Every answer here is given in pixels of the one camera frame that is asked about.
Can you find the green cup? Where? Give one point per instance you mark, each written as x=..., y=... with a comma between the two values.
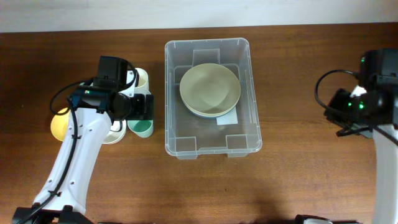
x=142, y=128

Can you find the yellow bowl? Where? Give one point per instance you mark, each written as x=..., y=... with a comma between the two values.
x=59, y=126

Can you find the sage green bowl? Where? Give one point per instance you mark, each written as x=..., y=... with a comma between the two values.
x=86, y=84

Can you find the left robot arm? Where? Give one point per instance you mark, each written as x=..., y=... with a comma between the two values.
x=93, y=107

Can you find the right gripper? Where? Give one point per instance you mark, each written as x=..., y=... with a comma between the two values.
x=339, y=97

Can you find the white label in bin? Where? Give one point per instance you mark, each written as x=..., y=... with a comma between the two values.
x=228, y=118

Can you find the cream cup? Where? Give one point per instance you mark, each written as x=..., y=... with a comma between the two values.
x=143, y=82

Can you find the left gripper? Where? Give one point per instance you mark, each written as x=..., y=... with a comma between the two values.
x=140, y=112

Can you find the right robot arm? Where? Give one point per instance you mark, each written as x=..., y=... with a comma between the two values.
x=371, y=110

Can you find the beige plate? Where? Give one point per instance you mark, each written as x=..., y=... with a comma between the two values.
x=209, y=82
x=212, y=108

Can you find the white bowl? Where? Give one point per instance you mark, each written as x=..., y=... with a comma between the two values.
x=116, y=133

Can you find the blue plate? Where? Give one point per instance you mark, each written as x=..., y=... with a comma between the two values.
x=202, y=115

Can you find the grey cup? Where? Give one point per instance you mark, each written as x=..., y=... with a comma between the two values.
x=141, y=91

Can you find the clear plastic storage bin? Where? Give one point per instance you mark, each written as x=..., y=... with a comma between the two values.
x=187, y=135

